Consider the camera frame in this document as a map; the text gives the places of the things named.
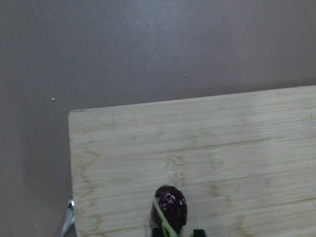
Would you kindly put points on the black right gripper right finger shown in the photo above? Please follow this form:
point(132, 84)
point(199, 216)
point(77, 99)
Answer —
point(199, 233)

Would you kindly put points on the bamboo cutting board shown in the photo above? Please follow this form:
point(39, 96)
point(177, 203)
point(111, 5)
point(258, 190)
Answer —
point(246, 164)

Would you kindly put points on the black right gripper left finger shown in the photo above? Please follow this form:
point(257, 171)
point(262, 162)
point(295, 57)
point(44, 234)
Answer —
point(162, 232)

